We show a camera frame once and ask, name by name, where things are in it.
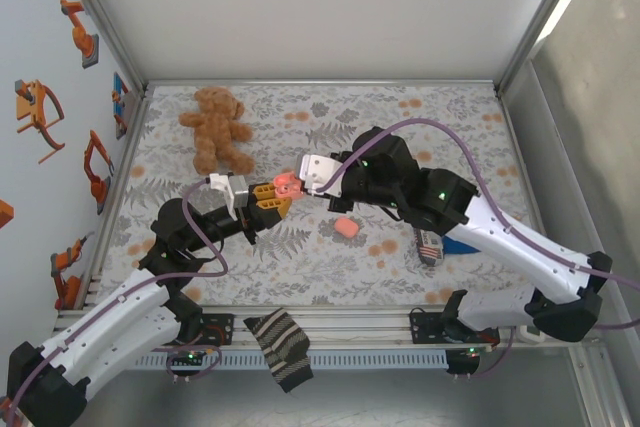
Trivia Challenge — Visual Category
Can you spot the pink earbud charging case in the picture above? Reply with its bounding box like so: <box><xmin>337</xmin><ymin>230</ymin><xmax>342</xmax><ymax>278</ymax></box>
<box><xmin>333</xmin><ymin>216</ymin><xmax>359</xmax><ymax>239</ymax></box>

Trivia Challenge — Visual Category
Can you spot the brown teddy bear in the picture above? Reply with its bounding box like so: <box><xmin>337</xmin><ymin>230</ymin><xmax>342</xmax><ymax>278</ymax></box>
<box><xmin>178</xmin><ymin>86</ymin><xmax>256</xmax><ymax>177</ymax></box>

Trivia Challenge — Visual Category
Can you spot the floral tablecloth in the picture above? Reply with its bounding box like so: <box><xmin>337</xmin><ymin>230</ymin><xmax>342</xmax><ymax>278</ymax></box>
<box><xmin>97</xmin><ymin>82</ymin><xmax>564</xmax><ymax>308</ymax></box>

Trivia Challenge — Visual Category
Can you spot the american flag packet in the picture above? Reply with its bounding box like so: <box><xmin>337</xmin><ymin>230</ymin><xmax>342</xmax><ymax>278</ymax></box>
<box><xmin>413</xmin><ymin>227</ymin><xmax>446</xmax><ymax>269</ymax></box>

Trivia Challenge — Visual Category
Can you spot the blue cloth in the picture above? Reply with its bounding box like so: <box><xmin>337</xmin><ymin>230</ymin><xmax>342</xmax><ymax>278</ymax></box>
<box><xmin>442</xmin><ymin>236</ymin><xmax>482</xmax><ymax>256</ymax></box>

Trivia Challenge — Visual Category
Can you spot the blue orange machine sticker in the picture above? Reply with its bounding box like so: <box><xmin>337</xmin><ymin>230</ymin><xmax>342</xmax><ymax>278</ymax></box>
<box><xmin>111</xmin><ymin>71</ymin><xmax>132</xmax><ymax>141</ymax></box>

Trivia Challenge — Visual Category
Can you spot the black beige striped sock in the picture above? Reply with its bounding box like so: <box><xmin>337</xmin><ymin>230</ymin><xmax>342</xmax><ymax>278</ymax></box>
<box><xmin>243</xmin><ymin>307</ymin><xmax>315</xmax><ymax>394</ymax></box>

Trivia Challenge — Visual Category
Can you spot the orange gripper claw sticker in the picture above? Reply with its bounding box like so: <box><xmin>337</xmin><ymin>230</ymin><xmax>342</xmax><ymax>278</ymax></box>
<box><xmin>14</xmin><ymin>79</ymin><xmax>67</xmax><ymax>165</ymax></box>

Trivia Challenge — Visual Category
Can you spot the thin aluminium rail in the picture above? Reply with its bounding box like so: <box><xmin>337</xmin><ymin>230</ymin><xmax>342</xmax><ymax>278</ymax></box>
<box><xmin>143</xmin><ymin>78</ymin><xmax>502</xmax><ymax>89</ymax></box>

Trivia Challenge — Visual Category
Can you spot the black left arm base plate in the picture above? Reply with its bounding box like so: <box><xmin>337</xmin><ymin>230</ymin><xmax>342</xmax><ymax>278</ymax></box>
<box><xmin>198</xmin><ymin>312</ymin><xmax>236</xmax><ymax>347</ymax></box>

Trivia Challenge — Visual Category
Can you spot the aluminium side rail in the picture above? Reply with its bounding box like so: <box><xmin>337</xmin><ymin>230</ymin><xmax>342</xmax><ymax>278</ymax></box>
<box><xmin>82</xmin><ymin>89</ymin><xmax>154</xmax><ymax>311</ymax></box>
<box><xmin>497</xmin><ymin>91</ymin><xmax>569</xmax><ymax>308</ymax></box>

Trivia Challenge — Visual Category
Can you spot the wide aluminium rail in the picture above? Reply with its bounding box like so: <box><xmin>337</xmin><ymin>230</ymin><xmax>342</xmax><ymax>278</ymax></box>
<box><xmin>52</xmin><ymin>304</ymin><xmax>604</xmax><ymax>351</ymax></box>

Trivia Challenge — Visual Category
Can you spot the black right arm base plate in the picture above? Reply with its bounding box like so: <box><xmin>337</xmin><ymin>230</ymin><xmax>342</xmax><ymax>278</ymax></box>
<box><xmin>408</xmin><ymin>310</ymin><xmax>501</xmax><ymax>348</ymax></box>

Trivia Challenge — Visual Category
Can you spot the white slotted cable duct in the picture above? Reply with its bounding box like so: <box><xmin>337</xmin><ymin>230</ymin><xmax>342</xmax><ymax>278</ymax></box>
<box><xmin>134</xmin><ymin>349</ymin><xmax>449</xmax><ymax>371</ymax></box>

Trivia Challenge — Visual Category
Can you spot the aluminium frame post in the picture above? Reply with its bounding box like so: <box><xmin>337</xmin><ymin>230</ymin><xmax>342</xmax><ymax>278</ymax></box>
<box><xmin>493</xmin><ymin>0</ymin><xmax>602</xmax><ymax>96</ymax></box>
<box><xmin>52</xmin><ymin>0</ymin><xmax>151</xmax><ymax>98</ymax></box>

